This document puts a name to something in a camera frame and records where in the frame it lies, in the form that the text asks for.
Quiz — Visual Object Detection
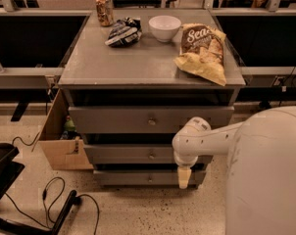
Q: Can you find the green bottle in box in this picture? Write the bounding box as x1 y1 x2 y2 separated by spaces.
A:
64 116 75 132

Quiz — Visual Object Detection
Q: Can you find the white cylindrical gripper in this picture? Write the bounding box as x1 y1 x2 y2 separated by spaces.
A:
173 153 198 189

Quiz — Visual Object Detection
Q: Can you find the grey top drawer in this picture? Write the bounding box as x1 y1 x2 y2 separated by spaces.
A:
69 106 234 134

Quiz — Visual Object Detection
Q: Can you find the gold soda can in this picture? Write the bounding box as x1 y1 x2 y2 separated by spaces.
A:
95 0 114 26

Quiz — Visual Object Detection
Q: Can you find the dark crumpled snack bag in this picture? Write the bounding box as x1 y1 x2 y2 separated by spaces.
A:
105 17 142 48

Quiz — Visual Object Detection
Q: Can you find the black floor cable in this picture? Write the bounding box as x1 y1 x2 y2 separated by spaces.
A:
4 176 101 235

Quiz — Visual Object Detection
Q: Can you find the white ceramic bowl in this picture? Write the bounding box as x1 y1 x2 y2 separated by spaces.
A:
149 16 181 42

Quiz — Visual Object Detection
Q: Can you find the black chair base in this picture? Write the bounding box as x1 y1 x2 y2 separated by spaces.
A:
0 143 78 235

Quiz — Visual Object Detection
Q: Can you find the cardboard box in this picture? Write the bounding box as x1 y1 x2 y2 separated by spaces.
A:
38 90 93 170

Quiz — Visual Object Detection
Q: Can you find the grey drawer cabinet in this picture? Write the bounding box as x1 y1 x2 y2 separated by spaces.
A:
59 9 245 173

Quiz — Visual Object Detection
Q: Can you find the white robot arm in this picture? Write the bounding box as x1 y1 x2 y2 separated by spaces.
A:
173 106 296 235

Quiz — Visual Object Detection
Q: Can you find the grey bottom drawer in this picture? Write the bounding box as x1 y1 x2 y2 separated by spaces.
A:
93 169 207 187

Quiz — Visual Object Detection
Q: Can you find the grey drawer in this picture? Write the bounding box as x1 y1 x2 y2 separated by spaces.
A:
69 106 234 134
83 143 218 165
93 169 207 187

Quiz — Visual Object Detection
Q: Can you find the yellow sea salt chip bag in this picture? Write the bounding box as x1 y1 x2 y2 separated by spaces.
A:
173 23 226 86

